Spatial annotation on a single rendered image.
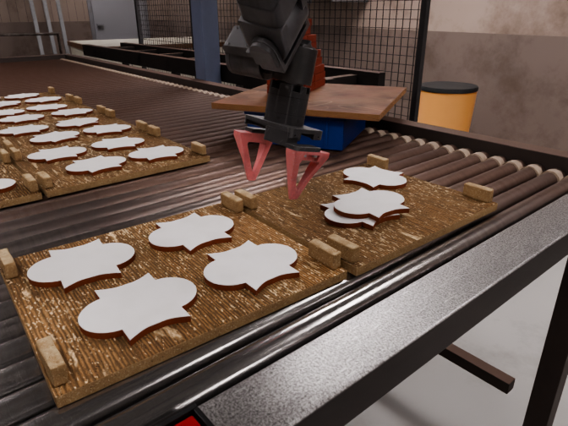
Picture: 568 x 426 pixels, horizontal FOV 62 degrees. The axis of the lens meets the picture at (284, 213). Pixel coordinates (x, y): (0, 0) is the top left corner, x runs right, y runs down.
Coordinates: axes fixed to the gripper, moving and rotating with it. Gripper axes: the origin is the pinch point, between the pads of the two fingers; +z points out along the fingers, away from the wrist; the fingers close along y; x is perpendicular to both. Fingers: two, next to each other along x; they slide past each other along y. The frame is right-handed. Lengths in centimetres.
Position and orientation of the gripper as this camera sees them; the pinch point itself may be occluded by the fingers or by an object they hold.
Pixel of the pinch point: (272, 183)
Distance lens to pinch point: 69.6
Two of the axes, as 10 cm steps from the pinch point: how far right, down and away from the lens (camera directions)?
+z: -1.9, 9.4, 2.7
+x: 7.3, -0.5, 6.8
